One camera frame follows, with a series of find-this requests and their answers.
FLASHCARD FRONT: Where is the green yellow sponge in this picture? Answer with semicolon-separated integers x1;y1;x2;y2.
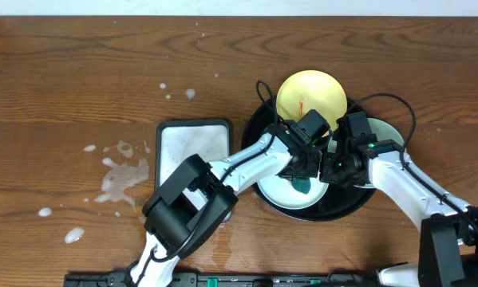
291;179;311;194

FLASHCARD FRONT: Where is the light blue plate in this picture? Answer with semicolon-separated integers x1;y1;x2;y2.
257;175;329;210

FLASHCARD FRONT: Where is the pale green plate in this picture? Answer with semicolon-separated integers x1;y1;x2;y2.
328;117;405;189

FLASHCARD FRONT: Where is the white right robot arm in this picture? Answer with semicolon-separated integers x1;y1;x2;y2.
320;140;478;286

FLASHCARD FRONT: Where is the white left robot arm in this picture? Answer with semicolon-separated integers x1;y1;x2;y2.
130;123;328;286

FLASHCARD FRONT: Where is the black round tray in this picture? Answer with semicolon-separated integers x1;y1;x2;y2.
240;105;376;222

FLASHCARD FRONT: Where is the yellow plate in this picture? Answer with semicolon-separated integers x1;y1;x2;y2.
276;70;347;131

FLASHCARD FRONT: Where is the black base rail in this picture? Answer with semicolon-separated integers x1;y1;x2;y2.
63;270;381;287

